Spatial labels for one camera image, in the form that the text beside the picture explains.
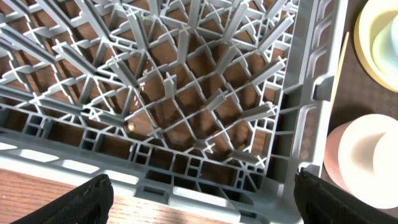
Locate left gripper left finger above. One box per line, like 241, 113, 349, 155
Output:
13, 174, 114, 224

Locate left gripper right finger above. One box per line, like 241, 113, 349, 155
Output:
294, 169, 397, 224

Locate yellow plate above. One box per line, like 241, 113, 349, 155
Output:
353, 0, 397, 92

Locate light blue bowl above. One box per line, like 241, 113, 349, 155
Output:
372, 16, 397, 78

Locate white pink bowl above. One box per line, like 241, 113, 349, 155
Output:
324, 114, 397, 209

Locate dark brown serving tray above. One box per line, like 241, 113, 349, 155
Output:
300, 0, 398, 218

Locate grey plastic dish rack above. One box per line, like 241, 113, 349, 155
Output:
1, 0, 348, 223

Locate left wooden chopstick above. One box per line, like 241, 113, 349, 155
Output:
330, 32, 349, 107

